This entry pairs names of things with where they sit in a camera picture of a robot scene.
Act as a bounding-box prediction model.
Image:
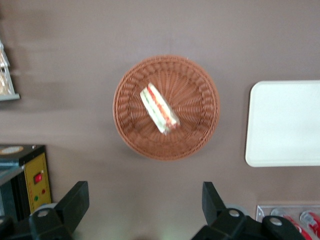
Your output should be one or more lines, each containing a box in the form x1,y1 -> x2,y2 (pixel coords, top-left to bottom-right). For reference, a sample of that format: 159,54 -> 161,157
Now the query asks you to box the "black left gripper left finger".
28,181 -> 90,240

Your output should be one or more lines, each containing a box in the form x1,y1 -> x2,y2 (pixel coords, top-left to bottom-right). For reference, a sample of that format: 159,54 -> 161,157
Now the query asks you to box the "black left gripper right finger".
192,181 -> 263,240

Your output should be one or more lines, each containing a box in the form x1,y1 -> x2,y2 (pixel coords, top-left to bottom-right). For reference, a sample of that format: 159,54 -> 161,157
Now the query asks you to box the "white rectangular plastic tray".
244,80 -> 320,168

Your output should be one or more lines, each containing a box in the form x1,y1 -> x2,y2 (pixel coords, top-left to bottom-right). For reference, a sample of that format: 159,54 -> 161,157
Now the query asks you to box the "round brown wicker basket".
112,54 -> 221,161

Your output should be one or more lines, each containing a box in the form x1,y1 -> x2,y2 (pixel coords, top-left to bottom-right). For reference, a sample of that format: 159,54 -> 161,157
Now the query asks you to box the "wrapped triangle sandwich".
139,82 -> 181,136

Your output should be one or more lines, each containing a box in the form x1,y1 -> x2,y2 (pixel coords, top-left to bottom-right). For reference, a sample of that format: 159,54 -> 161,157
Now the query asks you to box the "clear acrylic bottle rack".
255,204 -> 320,240

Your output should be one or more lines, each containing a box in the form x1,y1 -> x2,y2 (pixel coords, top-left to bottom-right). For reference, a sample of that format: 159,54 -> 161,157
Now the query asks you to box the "yellow and black control box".
0,144 -> 52,222

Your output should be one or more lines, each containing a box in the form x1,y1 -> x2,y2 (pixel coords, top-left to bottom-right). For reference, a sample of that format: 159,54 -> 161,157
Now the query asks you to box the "red cola bottle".
271,207 -> 313,240
299,210 -> 320,232

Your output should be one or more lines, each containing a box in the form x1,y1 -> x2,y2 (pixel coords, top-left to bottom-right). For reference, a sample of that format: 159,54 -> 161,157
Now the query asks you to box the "clear packaged item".
0,39 -> 21,102

